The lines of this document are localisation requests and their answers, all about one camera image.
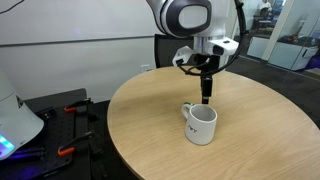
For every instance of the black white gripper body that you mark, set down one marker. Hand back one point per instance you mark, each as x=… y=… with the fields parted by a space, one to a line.
x=209 y=54

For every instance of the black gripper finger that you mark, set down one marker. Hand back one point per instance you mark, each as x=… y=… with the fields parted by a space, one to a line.
x=206 y=89

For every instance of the white ceramic mug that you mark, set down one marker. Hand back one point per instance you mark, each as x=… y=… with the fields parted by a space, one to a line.
x=200 y=123

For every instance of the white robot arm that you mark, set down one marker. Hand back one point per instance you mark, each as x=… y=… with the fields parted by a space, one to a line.
x=205 y=22

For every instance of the green white marker pen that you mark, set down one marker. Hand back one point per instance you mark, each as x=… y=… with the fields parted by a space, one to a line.
x=188 y=103

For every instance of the black mesh chair far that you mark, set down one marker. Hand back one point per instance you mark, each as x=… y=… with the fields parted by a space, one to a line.
x=165 y=48

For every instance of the white cabinet background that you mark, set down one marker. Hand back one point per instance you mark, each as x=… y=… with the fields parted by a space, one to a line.
x=285 y=55

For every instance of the wall power outlet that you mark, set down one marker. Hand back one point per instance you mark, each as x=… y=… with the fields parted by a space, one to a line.
x=145 y=67

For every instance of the orange handled clamp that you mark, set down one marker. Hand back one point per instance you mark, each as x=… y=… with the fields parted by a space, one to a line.
x=74 y=144
x=72 y=107

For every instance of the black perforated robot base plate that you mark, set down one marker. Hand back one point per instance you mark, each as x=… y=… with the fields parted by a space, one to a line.
x=38 y=160

